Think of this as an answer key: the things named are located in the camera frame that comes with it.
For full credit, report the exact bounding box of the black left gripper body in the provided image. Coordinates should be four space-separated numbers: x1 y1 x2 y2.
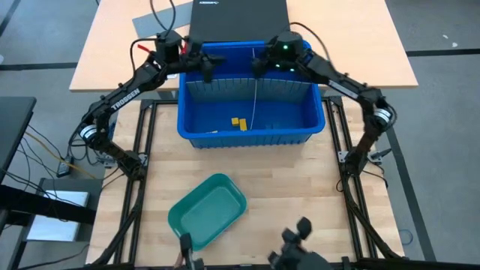
175 39 217 74

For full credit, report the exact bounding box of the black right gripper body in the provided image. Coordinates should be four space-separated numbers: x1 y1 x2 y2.
264 30 307 74

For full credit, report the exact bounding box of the short grey slotted divider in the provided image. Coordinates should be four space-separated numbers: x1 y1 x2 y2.
249 47 259 131

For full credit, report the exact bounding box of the large blue plastic bin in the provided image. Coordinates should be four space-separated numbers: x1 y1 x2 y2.
176 40 326 149

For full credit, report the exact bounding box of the teal plastic basket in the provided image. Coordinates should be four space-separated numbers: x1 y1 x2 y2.
167 172 248 251

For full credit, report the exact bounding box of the black closed laptop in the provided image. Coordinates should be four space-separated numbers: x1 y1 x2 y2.
189 0 292 43

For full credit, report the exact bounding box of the flat grey sheet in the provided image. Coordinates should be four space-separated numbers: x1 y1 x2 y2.
131 1 194 38

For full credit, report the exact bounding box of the black pointed lever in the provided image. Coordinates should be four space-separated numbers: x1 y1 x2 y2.
369 148 393 161

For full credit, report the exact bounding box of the black power adapter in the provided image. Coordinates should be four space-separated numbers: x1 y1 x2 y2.
55 159 75 179

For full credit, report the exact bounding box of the black side desk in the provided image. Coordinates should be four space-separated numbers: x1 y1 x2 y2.
0 96 38 173

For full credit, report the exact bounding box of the black horizontal bar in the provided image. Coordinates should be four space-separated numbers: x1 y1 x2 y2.
0 183 97 226

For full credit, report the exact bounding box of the white flat box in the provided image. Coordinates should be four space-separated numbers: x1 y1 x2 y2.
25 190 91 243

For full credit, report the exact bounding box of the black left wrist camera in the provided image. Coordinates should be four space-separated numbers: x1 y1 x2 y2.
202 61 215 84

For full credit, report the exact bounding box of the black right camera cable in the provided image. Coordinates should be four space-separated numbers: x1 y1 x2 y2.
288 21 333 63

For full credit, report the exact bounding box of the black camera cable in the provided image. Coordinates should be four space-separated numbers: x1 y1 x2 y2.
288 21 333 63
129 0 177 72

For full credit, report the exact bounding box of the black left camera cable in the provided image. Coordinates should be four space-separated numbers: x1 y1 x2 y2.
129 0 177 72

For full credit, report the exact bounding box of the grey metal mount bracket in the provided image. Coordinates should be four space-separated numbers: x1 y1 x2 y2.
97 155 149 168
336 149 356 164

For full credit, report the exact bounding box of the black floor cable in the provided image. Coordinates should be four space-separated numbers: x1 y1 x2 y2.
67 140 98 167
25 124 64 161

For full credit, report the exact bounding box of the orange floor cable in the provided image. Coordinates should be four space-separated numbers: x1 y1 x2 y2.
24 130 98 180

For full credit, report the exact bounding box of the black cable hose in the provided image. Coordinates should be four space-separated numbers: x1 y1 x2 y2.
88 179 146 269
352 208 404 263

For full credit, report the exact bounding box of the blue ring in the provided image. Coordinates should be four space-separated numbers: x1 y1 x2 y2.
397 228 414 247

